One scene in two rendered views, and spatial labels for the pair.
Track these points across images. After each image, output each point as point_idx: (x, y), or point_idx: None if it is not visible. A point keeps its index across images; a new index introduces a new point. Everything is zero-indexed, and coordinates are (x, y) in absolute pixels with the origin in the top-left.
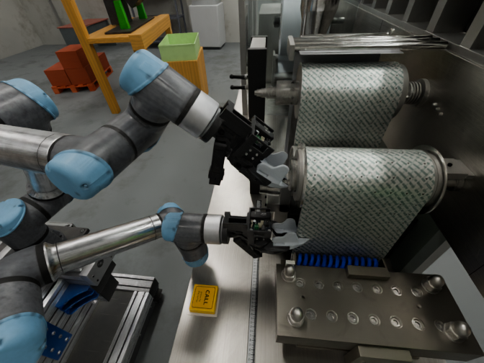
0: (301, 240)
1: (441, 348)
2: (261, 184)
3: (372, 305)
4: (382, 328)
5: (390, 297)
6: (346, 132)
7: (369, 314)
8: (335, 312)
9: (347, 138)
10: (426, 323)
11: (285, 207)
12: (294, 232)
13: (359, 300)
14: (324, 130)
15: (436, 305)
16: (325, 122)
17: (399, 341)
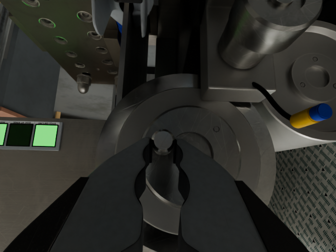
0: (118, 14)
1: (65, 69)
2: (59, 199)
3: (77, 42)
4: (54, 43)
5: (95, 56)
6: (290, 169)
7: (64, 37)
8: (38, 6)
9: (286, 157)
10: (83, 68)
11: (201, 12)
12: (137, 5)
13: (76, 33)
14: (321, 173)
15: (104, 76)
16: (326, 194)
17: (51, 51)
